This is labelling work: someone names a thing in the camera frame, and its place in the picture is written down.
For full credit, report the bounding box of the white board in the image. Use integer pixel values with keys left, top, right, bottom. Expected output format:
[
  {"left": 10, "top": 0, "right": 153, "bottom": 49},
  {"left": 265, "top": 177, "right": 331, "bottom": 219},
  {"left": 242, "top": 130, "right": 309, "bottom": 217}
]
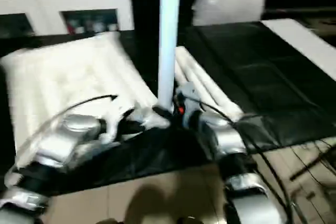
[{"left": 262, "top": 18, "right": 336, "bottom": 81}]

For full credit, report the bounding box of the black floor stand foot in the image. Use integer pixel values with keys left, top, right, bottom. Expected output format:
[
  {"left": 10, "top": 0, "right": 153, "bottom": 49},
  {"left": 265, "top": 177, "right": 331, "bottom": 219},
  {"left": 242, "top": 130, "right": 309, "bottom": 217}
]
[{"left": 290, "top": 153, "right": 336, "bottom": 182}]

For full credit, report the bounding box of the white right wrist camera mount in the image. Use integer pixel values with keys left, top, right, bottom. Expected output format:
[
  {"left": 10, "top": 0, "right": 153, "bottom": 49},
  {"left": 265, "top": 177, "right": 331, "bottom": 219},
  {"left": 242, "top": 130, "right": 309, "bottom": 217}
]
[{"left": 175, "top": 83, "right": 203, "bottom": 127}]

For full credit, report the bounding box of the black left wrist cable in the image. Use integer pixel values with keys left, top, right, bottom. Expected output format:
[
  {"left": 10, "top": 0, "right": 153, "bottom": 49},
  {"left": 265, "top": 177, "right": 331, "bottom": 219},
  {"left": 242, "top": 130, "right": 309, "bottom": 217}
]
[{"left": 15, "top": 94, "right": 119, "bottom": 151}]

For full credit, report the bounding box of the white plastic upturned table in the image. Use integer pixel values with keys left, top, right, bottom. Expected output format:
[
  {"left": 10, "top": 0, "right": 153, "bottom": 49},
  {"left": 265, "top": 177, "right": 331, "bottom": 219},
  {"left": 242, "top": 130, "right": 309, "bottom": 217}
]
[{"left": 0, "top": 20, "right": 336, "bottom": 196}]

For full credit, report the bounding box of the grey cushion with holes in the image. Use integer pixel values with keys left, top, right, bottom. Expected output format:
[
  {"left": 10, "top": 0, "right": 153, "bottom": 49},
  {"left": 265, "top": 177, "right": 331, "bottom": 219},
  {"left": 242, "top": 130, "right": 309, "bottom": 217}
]
[{"left": 191, "top": 0, "right": 267, "bottom": 27}]

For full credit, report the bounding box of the white plastic table leg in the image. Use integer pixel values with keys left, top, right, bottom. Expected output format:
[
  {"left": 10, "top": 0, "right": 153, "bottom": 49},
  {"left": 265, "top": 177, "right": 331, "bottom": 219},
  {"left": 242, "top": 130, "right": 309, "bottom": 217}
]
[
  {"left": 173, "top": 58, "right": 191, "bottom": 91},
  {"left": 174, "top": 50, "right": 229, "bottom": 117},
  {"left": 156, "top": 0, "right": 182, "bottom": 113},
  {"left": 178, "top": 46, "right": 244, "bottom": 122}
]

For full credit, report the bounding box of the white plastic table top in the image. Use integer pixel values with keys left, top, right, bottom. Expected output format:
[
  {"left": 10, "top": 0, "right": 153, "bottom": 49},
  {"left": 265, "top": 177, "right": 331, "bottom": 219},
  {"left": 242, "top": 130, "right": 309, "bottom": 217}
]
[{"left": 0, "top": 31, "right": 171, "bottom": 188}]

